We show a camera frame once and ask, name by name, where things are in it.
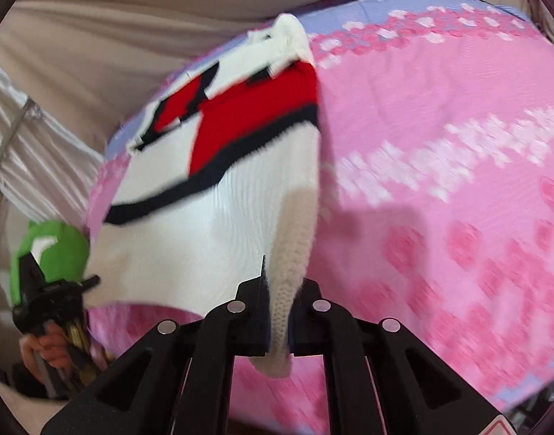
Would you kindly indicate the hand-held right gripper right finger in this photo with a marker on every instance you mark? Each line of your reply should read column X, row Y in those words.
column 304, row 321

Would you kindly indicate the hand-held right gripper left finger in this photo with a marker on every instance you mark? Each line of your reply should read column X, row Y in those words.
column 254, row 317

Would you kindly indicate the beige curtain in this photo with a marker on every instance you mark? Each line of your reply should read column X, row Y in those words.
column 136, row 40

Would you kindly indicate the pink patterned bed blanket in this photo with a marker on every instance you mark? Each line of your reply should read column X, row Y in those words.
column 417, row 217

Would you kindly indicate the person's left hand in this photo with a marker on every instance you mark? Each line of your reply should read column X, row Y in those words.
column 50, row 342

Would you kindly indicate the white red knitted sweater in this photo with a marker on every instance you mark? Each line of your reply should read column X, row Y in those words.
column 231, row 181

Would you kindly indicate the white pleated curtain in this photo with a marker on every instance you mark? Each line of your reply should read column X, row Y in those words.
column 32, row 154

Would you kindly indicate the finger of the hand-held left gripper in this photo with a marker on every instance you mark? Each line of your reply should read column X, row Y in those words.
column 84, row 282

